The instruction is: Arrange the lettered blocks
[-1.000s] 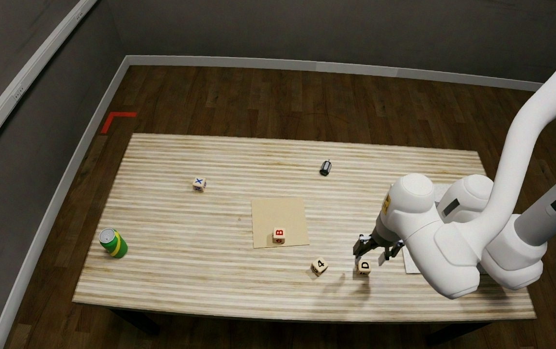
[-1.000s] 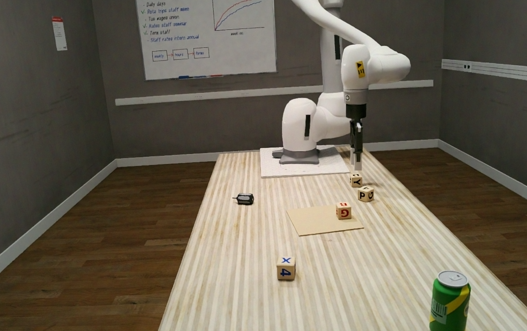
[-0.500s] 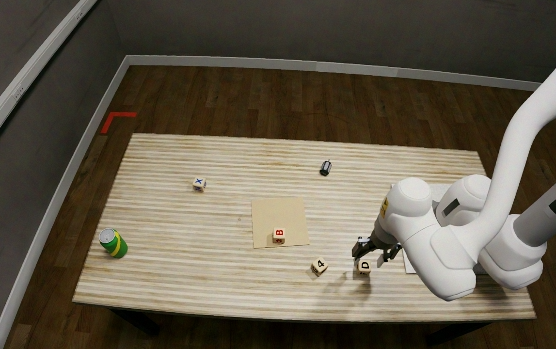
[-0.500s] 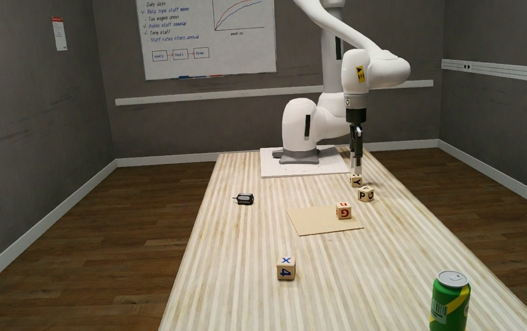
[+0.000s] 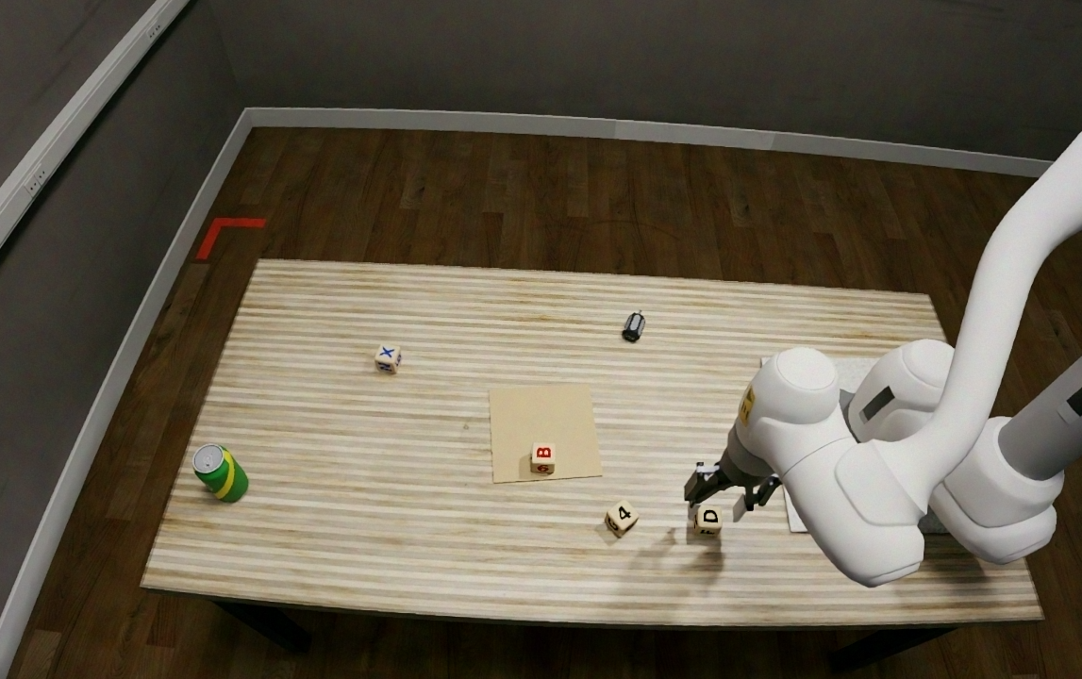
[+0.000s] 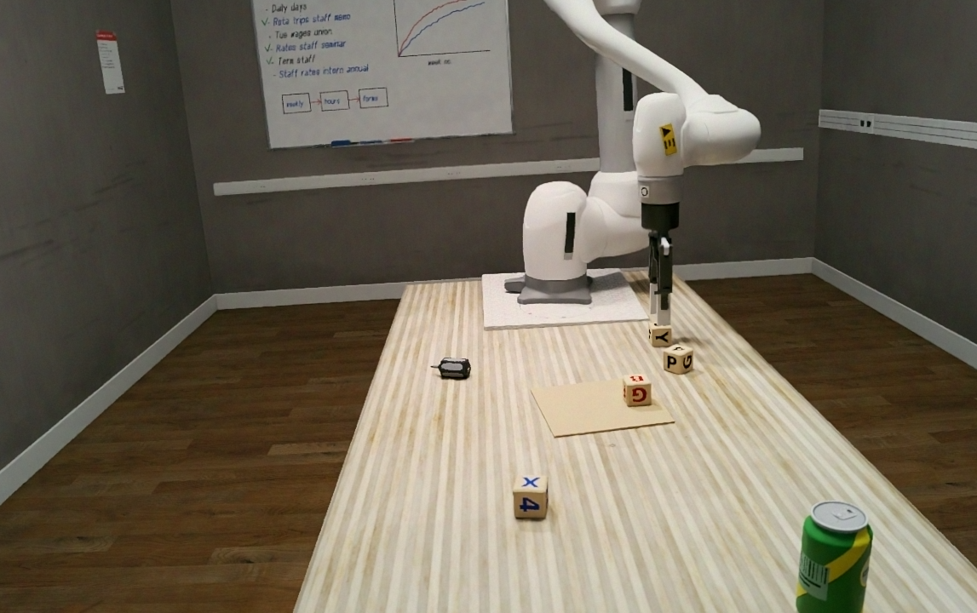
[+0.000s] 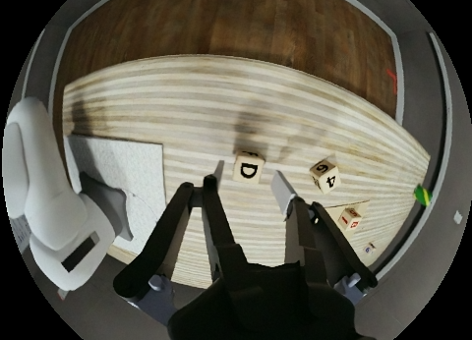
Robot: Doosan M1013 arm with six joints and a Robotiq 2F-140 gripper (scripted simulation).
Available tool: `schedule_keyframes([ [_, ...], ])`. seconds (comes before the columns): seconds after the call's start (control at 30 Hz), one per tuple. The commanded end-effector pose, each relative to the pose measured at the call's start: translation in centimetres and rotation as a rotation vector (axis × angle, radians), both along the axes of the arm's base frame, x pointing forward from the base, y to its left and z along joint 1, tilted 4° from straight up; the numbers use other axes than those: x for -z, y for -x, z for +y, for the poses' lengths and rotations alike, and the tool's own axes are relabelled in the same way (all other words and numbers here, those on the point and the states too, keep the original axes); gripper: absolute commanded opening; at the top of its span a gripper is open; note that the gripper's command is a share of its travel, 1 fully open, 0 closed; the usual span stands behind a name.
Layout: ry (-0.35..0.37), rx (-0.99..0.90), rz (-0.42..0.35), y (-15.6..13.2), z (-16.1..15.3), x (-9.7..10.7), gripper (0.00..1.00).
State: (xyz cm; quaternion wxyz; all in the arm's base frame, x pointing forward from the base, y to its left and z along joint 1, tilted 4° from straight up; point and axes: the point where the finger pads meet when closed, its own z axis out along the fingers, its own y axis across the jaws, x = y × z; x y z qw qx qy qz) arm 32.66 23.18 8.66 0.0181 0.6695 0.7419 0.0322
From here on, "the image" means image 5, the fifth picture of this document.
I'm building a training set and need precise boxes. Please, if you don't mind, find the tan square mat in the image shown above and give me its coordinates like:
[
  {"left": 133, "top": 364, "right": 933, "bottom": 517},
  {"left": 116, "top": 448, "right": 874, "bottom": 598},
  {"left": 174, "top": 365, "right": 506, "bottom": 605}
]
[{"left": 489, "top": 384, "right": 603, "bottom": 484}]

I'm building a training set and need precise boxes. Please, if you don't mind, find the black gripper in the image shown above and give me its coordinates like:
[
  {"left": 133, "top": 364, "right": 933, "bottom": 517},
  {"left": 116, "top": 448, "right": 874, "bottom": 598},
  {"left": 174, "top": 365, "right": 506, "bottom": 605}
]
[{"left": 684, "top": 447, "right": 783, "bottom": 522}]

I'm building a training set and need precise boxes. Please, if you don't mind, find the green drink can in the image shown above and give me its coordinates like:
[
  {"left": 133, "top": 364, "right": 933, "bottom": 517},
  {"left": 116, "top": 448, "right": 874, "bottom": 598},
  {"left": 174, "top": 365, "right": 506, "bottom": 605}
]
[{"left": 192, "top": 444, "right": 249, "bottom": 503}]

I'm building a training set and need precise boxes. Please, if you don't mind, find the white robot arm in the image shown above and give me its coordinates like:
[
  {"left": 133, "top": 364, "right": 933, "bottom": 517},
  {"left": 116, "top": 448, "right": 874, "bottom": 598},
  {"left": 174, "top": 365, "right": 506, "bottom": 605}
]
[{"left": 727, "top": 132, "right": 1082, "bottom": 588}]

